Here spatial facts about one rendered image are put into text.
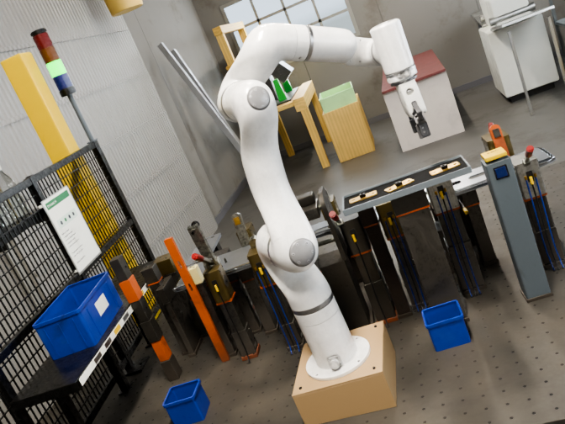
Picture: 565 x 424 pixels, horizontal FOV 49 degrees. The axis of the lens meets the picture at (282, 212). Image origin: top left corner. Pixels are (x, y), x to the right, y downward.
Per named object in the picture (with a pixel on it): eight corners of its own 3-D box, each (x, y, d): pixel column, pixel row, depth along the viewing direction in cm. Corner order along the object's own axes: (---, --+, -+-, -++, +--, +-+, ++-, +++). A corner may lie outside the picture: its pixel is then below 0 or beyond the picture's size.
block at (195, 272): (238, 350, 225) (197, 263, 215) (236, 355, 221) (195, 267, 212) (229, 352, 225) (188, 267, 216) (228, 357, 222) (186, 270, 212)
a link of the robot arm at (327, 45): (286, 66, 169) (382, 70, 180) (309, 59, 154) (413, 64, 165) (286, 32, 168) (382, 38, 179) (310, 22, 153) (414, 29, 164)
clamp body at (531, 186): (558, 252, 201) (529, 151, 191) (572, 267, 190) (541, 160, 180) (536, 259, 202) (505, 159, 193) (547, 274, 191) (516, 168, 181)
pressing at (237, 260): (538, 145, 214) (537, 141, 214) (560, 161, 193) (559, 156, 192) (186, 268, 241) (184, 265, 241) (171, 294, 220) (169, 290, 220)
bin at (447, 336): (466, 325, 182) (456, 299, 180) (472, 341, 173) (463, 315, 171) (430, 335, 185) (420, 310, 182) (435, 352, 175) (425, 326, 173)
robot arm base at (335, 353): (372, 367, 160) (346, 307, 156) (305, 389, 164) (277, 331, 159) (368, 331, 178) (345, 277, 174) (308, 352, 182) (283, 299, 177)
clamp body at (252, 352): (261, 347, 221) (222, 261, 211) (258, 362, 212) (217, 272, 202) (245, 352, 222) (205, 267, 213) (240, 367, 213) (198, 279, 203)
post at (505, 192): (545, 283, 186) (504, 151, 174) (553, 295, 179) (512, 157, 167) (520, 291, 188) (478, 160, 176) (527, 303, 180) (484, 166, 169)
